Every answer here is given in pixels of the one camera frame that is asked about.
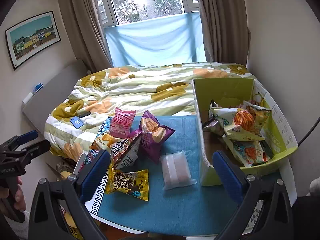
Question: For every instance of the green cardboard box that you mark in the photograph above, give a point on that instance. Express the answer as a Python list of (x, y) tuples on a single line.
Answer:
[(225, 90)]

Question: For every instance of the purple snack bag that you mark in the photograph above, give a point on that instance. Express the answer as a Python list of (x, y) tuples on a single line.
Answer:
[(150, 135)]

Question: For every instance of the clear plastic packet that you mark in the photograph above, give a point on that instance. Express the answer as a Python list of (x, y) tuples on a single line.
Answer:
[(176, 170)]

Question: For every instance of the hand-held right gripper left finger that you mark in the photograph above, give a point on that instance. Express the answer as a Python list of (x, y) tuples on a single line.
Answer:
[(96, 172)]

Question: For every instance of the light blue window cloth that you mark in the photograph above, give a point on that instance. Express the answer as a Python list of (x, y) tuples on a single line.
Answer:
[(155, 42)]

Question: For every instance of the window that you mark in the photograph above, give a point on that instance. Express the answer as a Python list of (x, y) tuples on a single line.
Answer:
[(145, 0)]

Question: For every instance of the cream fries snack bag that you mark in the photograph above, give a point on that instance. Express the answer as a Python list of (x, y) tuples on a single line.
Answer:
[(237, 123)]

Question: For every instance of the framed houses picture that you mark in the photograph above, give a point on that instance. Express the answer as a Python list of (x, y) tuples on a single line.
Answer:
[(32, 40)]

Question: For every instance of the light blue snack bag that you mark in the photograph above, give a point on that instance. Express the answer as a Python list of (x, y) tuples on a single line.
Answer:
[(250, 152)]

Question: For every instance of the yellow red snack bag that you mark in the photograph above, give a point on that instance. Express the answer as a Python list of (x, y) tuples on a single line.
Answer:
[(262, 115)]

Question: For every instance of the yellow chocolate snack bag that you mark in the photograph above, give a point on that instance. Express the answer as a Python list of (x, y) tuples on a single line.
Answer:
[(127, 182)]

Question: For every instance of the blue table mat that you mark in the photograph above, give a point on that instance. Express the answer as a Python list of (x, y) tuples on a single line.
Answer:
[(175, 205)]

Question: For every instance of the blue and white small item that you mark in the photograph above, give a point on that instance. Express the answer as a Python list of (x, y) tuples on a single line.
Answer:
[(38, 88)]

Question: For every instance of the dark striped snack bag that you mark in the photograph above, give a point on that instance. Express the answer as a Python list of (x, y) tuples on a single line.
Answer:
[(125, 152)]

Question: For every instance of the pink striped snack bag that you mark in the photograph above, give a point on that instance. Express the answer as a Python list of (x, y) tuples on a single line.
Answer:
[(122, 122)]

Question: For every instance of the orange snack bag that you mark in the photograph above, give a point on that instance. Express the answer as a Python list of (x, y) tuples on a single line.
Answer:
[(105, 141)]

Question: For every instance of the person's left hand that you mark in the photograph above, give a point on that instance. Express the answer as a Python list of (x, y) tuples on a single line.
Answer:
[(20, 195)]

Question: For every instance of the dark shiny snack bag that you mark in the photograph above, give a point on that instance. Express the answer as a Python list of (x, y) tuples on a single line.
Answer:
[(212, 128)]

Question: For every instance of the grey headboard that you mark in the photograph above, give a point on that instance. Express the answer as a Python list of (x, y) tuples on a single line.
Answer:
[(55, 92)]

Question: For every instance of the black small item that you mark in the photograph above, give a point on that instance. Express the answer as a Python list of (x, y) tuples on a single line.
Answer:
[(84, 114)]

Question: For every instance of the yellow box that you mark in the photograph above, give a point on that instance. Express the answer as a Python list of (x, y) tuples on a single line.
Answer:
[(72, 223)]

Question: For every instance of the blue white circles snack bag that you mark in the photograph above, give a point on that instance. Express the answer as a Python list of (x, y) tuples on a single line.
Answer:
[(106, 130)]

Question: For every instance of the white chair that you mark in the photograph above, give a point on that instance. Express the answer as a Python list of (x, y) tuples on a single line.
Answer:
[(315, 187)]

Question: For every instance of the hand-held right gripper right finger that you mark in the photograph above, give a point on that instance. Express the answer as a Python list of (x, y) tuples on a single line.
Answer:
[(227, 175)]

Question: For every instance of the floral quilt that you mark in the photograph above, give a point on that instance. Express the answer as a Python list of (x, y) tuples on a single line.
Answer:
[(140, 90)]

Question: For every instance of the brown curtain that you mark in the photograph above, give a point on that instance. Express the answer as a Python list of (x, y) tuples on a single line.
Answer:
[(220, 25), (85, 30)]

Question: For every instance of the black arc lamp stand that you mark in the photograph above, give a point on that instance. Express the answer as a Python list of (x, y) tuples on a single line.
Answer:
[(309, 131)]

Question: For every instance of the blue phone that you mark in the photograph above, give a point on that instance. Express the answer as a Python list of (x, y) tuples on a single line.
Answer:
[(76, 122)]

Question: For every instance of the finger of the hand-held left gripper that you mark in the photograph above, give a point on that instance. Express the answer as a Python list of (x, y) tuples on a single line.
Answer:
[(27, 136), (37, 147)]

